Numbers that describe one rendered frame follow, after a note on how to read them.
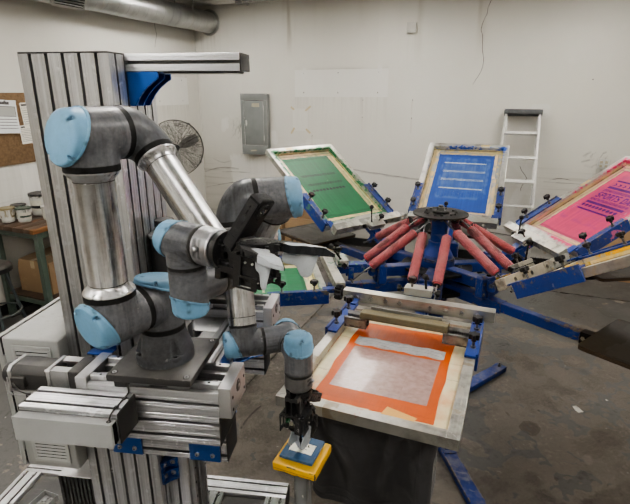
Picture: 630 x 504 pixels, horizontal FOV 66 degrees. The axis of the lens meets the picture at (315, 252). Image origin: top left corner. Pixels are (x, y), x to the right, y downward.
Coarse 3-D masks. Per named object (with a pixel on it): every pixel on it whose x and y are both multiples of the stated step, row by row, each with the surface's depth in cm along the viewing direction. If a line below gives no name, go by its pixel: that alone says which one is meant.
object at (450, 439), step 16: (448, 320) 212; (336, 336) 202; (320, 352) 186; (464, 368) 175; (464, 384) 166; (320, 400) 157; (464, 400) 157; (320, 416) 155; (336, 416) 153; (352, 416) 151; (368, 416) 149; (384, 416) 149; (464, 416) 151; (384, 432) 148; (400, 432) 146; (416, 432) 144; (432, 432) 142; (448, 432) 142; (448, 448) 141
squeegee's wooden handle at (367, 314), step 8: (360, 312) 204; (368, 312) 204; (376, 312) 204; (384, 312) 205; (376, 320) 201; (384, 320) 200; (392, 320) 198; (400, 320) 197; (408, 320) 196; (416, 320) 196; (424, 320) 197; (432, 320) 198; (416, 328) 195; (424, 328) 194; (432, 328) 193; (440, 328) 192; (448, 328) 195
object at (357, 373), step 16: (352, 336) 206; (368, 336) 206; (384, 336) 206; (400, 336) 206; (352, 352) 193; (368, 352) 193; (384, 352) 193; (336, 368) 182; (352, 368) 182; (368, 368) 182; (384, 368) 182; (320, 384) 172; (336, 384) 172; (352, 384) 172; (368, 384) 172; (336, 400) 163; (352, 400) 163; (368, 400) 163
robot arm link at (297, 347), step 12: (288, 336) 125; (300, 336) 125; (288, 348) 124; (300, 348) 123; (312, 348) 126; (288, 360) 125; (300, 360) 124; (312, 360) 127; (288, 372) 126; (300, 372) 125; (312, 372) 128
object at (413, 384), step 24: (408, 336) 206; (432, 336) 206; (408, 360) 187; (432, 360) 187; (384, 384) 172; (408, 384) 172; (432, 384) 172; (384, 408) 159; (408, 408) 159; (432, 408) 159
